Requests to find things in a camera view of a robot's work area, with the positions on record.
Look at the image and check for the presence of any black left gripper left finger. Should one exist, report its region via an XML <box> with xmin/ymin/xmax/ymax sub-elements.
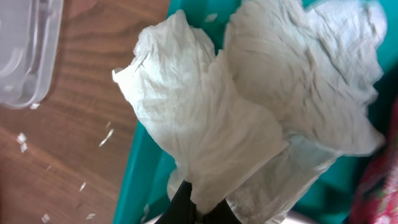
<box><xmin>155</xmin><ymin>181</ymin><xmax>196</xmax><ymax>224</ymax></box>

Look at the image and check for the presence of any teal serving tray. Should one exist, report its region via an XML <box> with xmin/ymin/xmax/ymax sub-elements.
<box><xmin>113</xmin><ymin>0</ymin><xmax>397</xmax><ymax>223</ymax></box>

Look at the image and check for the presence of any clear plastic bin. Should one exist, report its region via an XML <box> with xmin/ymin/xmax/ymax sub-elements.
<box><xmin>1</xmin><ymin>0</ymin><xmax>64</xmax><ymax>109</ymax></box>

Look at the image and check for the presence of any red snack wrapper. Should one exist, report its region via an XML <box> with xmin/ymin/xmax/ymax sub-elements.
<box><xmin>348</xmin><ymin>101</ymin><xmax>397</xmax><ymax>224</ymax></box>

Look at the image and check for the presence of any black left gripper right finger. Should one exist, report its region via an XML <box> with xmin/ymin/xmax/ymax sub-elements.
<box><xmin>203</xmin><ymin>200</ymin><xmax>241</xmax><ymax>224</ymax></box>

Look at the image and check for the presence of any white napkin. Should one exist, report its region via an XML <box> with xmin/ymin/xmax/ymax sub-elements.
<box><xmin>113</xmin><ymin>1</ymin><xmax>387</xmax><ymax>223</ymax></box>

